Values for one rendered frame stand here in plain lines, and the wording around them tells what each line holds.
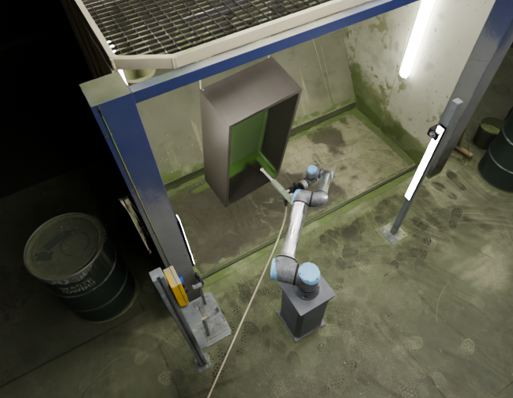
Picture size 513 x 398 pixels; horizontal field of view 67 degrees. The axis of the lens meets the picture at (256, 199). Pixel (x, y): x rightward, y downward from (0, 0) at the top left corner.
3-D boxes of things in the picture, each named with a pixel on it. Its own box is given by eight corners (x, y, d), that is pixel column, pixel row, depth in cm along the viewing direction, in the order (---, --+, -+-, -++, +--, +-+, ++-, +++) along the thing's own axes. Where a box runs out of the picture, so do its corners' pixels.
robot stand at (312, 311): (326, 324, 332) (336, 294, 280) (296, 343, 323) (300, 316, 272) (305, 294, 348) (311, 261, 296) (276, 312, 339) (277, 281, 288)
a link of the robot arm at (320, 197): (327, 198, 290) (334, 168, 349) (311, 195, 292) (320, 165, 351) (325, 212, 295) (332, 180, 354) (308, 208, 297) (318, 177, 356)
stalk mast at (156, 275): (198, 361, 317) (148, 272, 185) (205, 357, 319) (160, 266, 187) (201, 367, 314) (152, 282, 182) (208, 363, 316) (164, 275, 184)
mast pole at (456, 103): (389, 231, 384) (452, 99, 252) (393, 230, 386) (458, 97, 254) (392, 235, 382) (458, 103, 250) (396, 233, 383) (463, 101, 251)
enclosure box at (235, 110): (205, 179, 362) (199, 89, 256) (256, 150, 382) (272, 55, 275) (225, 208, 351) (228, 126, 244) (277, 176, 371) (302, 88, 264)
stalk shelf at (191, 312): (181, 309, 263) (181, 308, 262) (211, 293, 269) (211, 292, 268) (201, 350, 247) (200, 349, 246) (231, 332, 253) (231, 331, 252)
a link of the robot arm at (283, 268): (292, 281, 261) (314, 188, 295) (267, 275, 264) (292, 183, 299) (292, 287, 275) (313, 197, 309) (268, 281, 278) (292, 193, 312)
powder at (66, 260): (20, 286, 267) (20, 286, 266) (32, 222, 299) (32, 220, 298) (100, 272, 272) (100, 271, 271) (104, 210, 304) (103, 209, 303)
